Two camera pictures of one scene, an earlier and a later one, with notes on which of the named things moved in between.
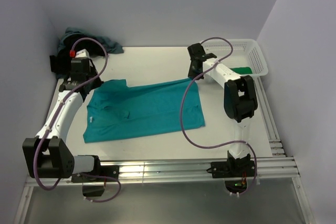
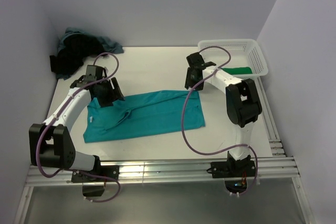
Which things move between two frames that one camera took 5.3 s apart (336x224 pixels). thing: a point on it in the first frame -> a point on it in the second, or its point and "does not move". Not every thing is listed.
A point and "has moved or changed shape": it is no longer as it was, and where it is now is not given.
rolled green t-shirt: [242, 70] does not move
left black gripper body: [96, 83] -> [107, 94]
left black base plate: [105, 173] does not move
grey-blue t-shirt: [110, 46] does not move
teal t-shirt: [115, 111] has moved or changed shape
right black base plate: [232, 169] does not move
